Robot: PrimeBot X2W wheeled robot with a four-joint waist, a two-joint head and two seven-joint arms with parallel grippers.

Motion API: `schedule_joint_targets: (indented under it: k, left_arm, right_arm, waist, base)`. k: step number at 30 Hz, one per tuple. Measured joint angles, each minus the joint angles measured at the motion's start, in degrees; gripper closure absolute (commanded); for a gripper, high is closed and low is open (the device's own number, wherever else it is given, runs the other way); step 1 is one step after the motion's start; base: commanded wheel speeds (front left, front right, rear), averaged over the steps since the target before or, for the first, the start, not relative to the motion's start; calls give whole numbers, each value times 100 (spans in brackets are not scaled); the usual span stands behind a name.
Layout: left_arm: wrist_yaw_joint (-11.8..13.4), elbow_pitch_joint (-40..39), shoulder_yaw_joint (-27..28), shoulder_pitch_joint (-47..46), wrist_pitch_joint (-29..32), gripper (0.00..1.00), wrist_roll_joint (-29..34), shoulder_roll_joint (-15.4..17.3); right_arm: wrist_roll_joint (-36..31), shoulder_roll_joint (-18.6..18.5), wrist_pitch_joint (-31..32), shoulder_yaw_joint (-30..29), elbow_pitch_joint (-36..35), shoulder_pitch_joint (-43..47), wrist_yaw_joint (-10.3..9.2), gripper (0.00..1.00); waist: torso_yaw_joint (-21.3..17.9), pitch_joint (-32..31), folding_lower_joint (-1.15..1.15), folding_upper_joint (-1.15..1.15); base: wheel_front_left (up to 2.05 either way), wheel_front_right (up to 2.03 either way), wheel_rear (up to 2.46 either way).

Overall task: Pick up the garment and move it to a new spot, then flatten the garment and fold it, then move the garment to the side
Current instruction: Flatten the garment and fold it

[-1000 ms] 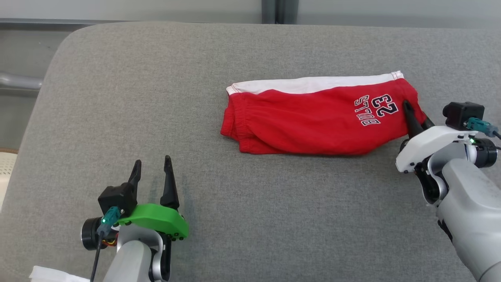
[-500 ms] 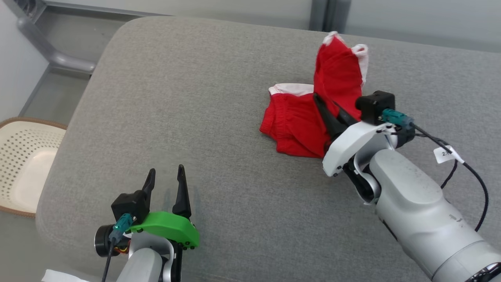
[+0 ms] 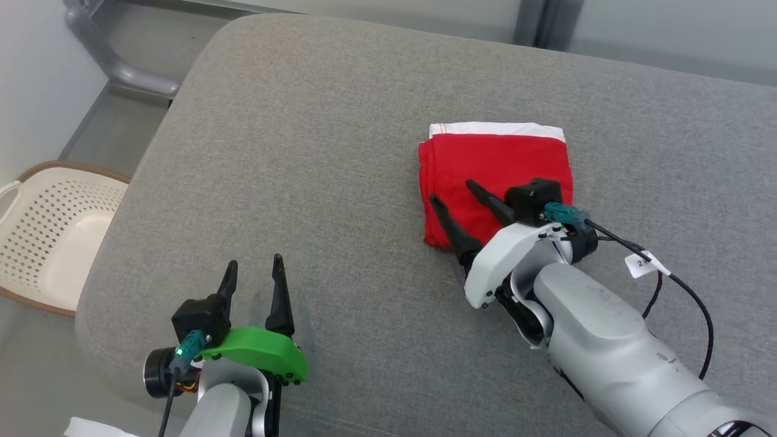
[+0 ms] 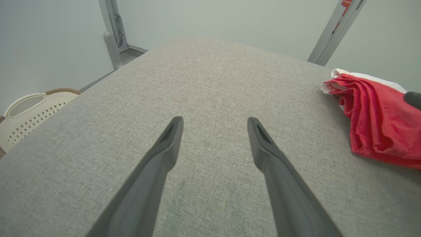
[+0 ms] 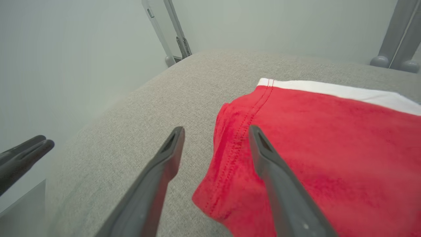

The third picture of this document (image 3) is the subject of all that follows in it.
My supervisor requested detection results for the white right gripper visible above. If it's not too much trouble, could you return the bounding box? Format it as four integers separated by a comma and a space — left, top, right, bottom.
429, 181, 574, 309

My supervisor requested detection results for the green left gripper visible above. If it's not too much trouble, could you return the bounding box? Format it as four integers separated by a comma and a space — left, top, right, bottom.
199, 255, 308, 383

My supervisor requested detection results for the red shorts white trim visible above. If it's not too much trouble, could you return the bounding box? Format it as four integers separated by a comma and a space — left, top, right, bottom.
418, 123, 574, 251

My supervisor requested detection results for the beige perforated laundry basket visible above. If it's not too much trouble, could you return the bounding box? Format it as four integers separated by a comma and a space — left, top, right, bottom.
0, 161, 131, 317

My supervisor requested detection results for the grey metal tube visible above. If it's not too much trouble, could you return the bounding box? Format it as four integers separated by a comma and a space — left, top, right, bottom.
65, 0, 182, 100

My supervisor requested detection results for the left camera cable teal plug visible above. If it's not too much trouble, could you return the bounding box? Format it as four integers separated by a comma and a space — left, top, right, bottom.
158, 331, 205, 437

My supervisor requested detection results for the camera cable teal plug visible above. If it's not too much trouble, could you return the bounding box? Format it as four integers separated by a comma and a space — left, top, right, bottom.
542, 202, 715, 381
158, 331, 205, 437

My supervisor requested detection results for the right camera cable teal plug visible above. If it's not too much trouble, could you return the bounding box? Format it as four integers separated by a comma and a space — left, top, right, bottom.
542, 202, 715, 381

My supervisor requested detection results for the white right cable label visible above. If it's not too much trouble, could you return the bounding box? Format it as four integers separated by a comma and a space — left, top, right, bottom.
625, 250, 671, 280

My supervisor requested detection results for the white cable label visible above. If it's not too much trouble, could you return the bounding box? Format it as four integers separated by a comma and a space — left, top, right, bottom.
625, 250, 671, 280
64, 417, 140, 437

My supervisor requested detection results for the grey partition post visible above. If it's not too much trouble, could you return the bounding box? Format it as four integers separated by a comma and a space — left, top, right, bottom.
513, 0, 547, 46
540, 0, 585, 52

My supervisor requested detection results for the white left cable label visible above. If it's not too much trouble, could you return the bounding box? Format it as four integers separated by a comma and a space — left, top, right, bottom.
64, 417, 140, 437

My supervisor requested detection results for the grey metal floor rail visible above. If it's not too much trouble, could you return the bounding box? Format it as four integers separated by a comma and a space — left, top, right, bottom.
85, 0, 304, 14

